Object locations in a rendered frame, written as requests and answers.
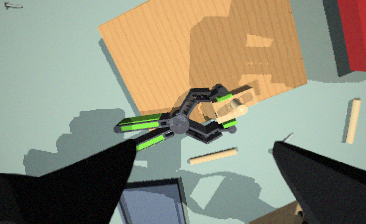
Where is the grey metal bolt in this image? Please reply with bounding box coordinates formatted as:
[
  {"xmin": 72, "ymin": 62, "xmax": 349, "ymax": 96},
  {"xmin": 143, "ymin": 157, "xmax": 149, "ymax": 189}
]
[{"xmin": 283, "ymin": 133, "xmax": 294, "ymax": 143}]

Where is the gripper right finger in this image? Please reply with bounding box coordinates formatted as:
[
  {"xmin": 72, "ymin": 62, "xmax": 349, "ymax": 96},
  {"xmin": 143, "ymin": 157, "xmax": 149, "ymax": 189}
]
[{"xmin": 272, "ymin": 141, "xmax": 366, "ymax": 224}]

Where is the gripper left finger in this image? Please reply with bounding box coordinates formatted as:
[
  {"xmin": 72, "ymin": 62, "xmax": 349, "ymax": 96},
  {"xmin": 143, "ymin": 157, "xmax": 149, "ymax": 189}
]
[{"xmin": 0, "ymin": 139, "xmax": 137, "ymax": 224}]

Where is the red shallow tray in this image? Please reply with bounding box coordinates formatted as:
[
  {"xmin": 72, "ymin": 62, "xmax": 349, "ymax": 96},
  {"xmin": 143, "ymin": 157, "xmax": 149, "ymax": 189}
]
[{"xmin": 337, "ymin": 0, "xmax": 366, "ymax": 72}]

